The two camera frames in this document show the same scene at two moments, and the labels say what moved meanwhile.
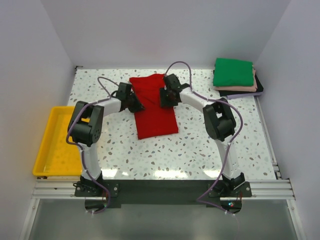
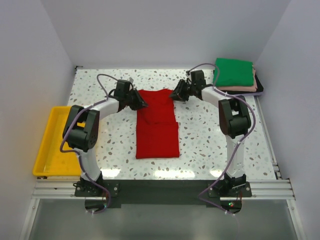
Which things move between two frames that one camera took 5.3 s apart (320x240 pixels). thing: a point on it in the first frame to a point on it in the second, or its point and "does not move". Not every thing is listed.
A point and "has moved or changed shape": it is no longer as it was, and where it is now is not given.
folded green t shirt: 233,72 does not move
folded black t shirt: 259,89 does not move
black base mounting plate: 224,196 does not move
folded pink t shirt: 249,88 does not move
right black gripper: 164,101 to 177,94
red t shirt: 154,120 has moved or changed shape
